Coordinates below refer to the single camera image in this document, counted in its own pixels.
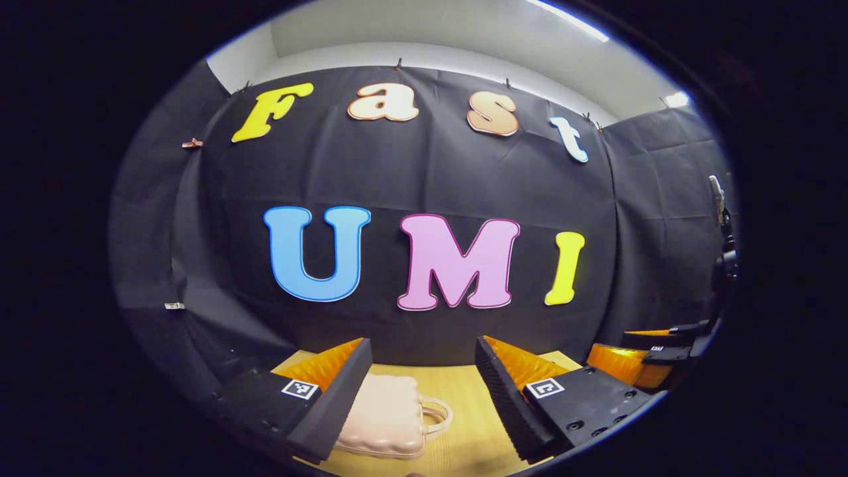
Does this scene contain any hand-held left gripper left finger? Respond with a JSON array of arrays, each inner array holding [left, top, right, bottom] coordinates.
[[212, 337, 373, 464]]

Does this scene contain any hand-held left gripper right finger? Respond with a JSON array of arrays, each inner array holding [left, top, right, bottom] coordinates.
[[475, 336, 653, 464]]

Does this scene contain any small pink suitcase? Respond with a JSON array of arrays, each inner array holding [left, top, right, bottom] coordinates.
[[335, 373, 453, 460]]

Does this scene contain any black backdrop cloth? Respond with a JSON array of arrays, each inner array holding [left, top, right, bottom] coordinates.
[[109, 60, 736, 398]]

